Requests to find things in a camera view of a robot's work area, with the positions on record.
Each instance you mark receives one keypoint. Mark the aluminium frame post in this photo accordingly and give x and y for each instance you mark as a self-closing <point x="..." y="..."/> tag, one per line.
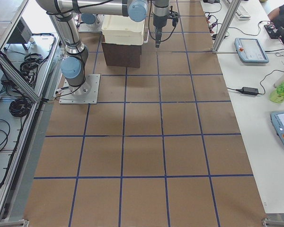
<point x="225" y="25"/>

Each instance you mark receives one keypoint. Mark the cream plastic tray cabinet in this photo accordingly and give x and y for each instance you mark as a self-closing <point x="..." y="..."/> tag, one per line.
<point x="122" y="30"/>

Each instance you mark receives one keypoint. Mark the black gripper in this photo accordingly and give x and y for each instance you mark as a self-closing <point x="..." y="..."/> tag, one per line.
<point x="158" y="21"/>

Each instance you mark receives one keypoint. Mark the green plastic bottle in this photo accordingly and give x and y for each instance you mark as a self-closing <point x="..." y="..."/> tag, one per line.
<point x="277" y="95"/>

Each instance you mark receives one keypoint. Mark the white keyboard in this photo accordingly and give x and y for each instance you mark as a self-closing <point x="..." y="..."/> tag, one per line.
<point x="242" y="14"/>

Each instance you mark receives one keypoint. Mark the upper blue teach pendant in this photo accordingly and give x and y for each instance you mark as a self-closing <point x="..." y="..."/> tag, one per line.
<point x="250" y="50"/>

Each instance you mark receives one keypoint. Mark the black power adapter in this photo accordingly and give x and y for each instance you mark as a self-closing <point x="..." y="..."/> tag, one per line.
<point x="248" y="91"/>

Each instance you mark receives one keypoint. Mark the grey control box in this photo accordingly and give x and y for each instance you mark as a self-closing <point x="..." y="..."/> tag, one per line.
<point x="21" y="34"/>

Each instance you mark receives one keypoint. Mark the brown paper table cover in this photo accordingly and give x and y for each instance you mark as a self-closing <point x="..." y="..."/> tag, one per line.
<point x="161" y="148"/>

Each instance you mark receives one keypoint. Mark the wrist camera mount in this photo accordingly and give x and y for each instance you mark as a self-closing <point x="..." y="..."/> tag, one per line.
<point x="174" y="16"/>

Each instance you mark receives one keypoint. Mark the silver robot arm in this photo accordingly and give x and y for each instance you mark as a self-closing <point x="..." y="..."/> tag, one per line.
<point x="61" y="13"/>

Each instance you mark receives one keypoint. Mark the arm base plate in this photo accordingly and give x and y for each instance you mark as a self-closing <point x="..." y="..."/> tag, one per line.
<point x="86" y="94"/>

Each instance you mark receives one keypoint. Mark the dark wooden drawer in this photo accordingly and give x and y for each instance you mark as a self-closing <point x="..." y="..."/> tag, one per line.
<point x="122" y="55"/>

